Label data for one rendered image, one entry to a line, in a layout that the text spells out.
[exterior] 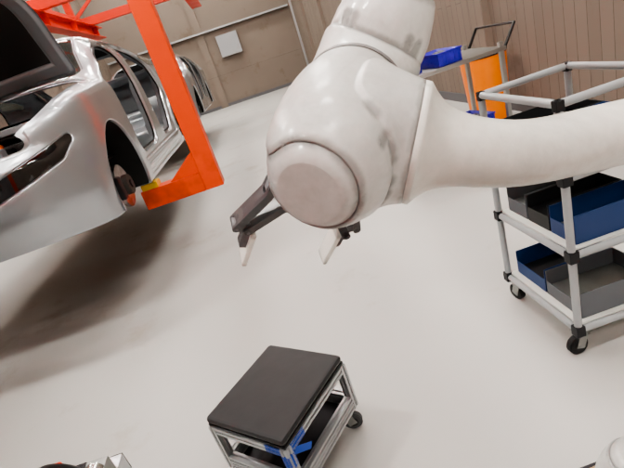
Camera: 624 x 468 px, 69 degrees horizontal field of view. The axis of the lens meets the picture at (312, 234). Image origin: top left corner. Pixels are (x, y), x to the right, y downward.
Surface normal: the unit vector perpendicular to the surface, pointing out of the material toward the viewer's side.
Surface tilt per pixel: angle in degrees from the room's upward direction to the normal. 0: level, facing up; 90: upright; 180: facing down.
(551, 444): 0
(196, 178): 90
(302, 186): 99
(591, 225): 90
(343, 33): 29
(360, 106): 49
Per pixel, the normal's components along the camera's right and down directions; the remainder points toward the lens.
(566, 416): -0.30, -0.88
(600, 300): 0.14, 0.35
